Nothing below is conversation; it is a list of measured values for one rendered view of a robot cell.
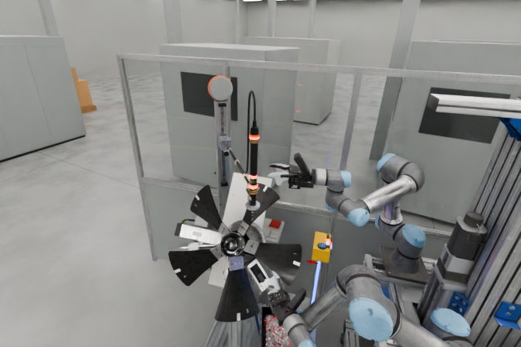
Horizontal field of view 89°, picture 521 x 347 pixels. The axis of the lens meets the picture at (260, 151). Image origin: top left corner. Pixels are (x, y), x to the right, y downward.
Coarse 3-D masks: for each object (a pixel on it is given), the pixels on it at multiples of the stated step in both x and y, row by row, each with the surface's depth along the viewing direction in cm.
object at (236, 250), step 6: (228, 234) 137; (234, 234) 136; (240, 234) 143; (246, 234) 146; (222, 240) 137; (228, 240) 136; (234, 240) 136; (240, 240) 135; (246, 240) 145; (222, 246) 136; (228, 246) 136; (234, 246) 136; (240, 246) 134; (228, 252) 135; (234, 252) 135; (240, 252) 135
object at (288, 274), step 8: (264, 248) 139; (272, 248) 139; (280, 248) 140; (288, 248) 140; (296, 248) 140; (256, 256) 133; (264, 256) 134; (272, 256) 134; (280, 256) 135; (288, 256) 136; (296, 256) 136; (264, 264) 131; (272, 264) 131; (280, 264) 132; (288, 264) 132; (280, 272) 129; (288, 272) 129; (296, 272) 130; (288, 280) 127
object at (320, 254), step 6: (318, 234) 167; (324, 234) 167; (318, 240) 162; (324, 240) 162; (330, 240) 162; (318, 246) 157; (330, 246) 158; (312, 252) 157; (318, 252) 156; (324, 252) 154; (312, 258) 158; (318, 258) 157; (324, 258) 156
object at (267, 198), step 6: (258, 186) 150; (264, 186) 147; (258, 192) 148; (264, 192) 145; (270, 192) 143; (258, 198) 145; (264, 198) 142; (270, 198) 140; (276, 198) 138; (264, 204) 140; (270, 204) 138; (246, 210) 150; (258, 210) 140; (264, 210) 138; (246, 216) 146; (258, 216) 138; (246, 222) 142; (252, 222) 139
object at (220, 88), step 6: (216, 78) 167; (222, 78) 168; (210, 84) 167; (216, 84) 168; (222, 84) 169; (228, 84) 171; (210, 90) 168; (216, 90) 169; (222, 90) 171; (228, 90) 172; (216, 96) 171; (222, 96) 172; (228, 96) 173
